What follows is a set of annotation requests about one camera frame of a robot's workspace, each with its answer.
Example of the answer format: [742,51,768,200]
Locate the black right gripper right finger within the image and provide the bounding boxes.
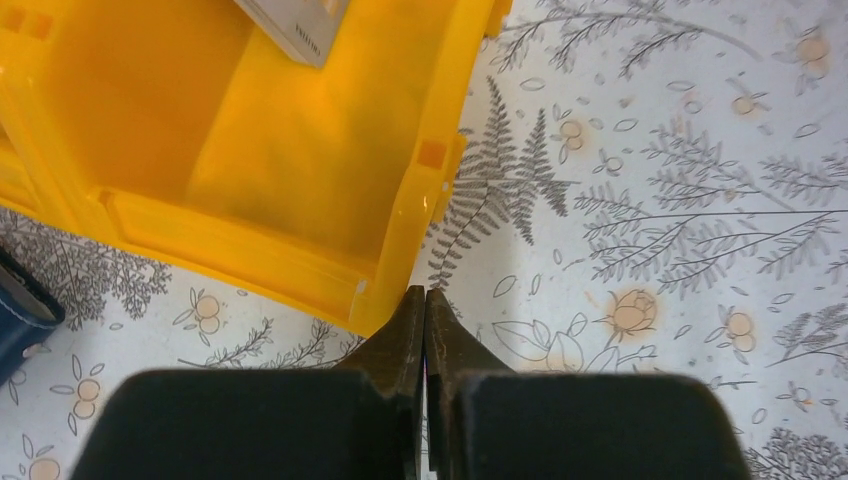
[424,289,750,479]

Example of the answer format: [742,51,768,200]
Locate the blue leather card holder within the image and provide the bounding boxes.
[1,249,66,384]

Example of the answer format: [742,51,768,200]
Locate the floral table mat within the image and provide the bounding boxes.
[1,1,847,479]

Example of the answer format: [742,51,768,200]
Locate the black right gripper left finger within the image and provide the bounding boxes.
[72,286,425,479]

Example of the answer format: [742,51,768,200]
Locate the yellow plastic bin right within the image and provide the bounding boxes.
[1,1,511,336]

